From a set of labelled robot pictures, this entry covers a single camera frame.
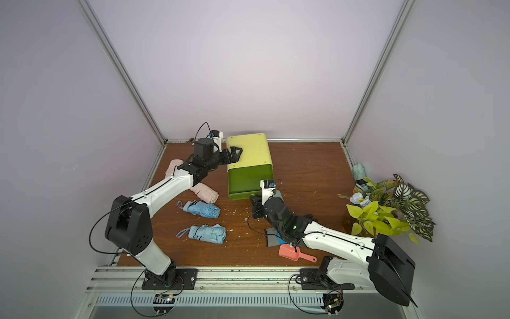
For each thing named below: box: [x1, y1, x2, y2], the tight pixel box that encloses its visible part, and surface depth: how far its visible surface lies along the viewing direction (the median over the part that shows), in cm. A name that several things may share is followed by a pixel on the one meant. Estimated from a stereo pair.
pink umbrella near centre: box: [189, 182, 220, 205], surface depth 95 cm
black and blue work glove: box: [264, 227, 288, 247], surface depth 85 cm
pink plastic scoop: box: [278, 243, 318, 263], surface depth 79 cm
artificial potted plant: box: [337, 174, 436, 246], surface depth 67 cm
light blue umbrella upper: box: [177, 200, 222, 219], surface depth 89 cm
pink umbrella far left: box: [164, 158, 184, 179], surface depth 108 cm
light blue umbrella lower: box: [175, 223, 227, 244], surface depth 83 cm
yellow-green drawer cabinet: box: [225, 132, 275, 201], surface depth 86 cm
